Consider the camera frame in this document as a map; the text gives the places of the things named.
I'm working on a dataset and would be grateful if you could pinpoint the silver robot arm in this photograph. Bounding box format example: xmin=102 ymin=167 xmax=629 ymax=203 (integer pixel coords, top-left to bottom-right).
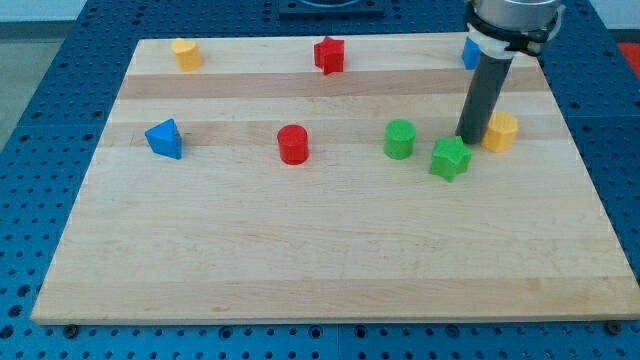
xmin=464 ymin=0 xmax=566 ymax=60

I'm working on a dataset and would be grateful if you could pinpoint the wooden board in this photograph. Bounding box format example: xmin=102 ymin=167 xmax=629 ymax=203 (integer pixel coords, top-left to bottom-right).
xmin=31 ymin=33 xmax=639 ymax=326

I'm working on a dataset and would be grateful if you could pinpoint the red cylinder block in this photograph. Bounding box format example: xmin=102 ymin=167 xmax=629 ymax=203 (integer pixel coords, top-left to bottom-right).
xmin=277 ymin=124 xmax=309 ymax=165

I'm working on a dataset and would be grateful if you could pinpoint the green cylinder block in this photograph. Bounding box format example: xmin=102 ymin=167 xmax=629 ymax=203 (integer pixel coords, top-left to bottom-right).
xmin=383 ymin=119 xmax=416 ymax=160

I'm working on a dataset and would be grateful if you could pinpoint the red star block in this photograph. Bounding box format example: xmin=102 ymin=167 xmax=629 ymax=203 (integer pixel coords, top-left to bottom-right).
xmin=313 ymin=36 xmax=345 ymax=75

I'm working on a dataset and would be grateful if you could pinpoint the green star block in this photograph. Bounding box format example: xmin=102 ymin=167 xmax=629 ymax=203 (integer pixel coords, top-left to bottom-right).
xmin=429 ymin=136 xmax=473 ymax=182

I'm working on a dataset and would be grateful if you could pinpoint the blue triangle block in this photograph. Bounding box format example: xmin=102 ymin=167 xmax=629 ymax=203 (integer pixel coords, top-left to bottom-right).
xmin=144 ymin=118 xmax=182 ymax=160

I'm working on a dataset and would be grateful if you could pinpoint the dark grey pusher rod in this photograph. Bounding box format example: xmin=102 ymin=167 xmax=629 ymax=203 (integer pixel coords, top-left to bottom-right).
xmin=456 ymin=53 xmax=513 ymax=145

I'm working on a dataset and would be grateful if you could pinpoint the yellow heart block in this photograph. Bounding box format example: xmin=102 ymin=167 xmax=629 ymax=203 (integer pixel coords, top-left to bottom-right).
xmin=171 ymin=38 xmax=203 ymax=72

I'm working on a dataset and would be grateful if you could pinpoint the yellow hexagon block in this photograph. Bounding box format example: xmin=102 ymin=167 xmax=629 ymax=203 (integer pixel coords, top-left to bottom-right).
xmin=481 ymin=111 xmax=519 ymax=152

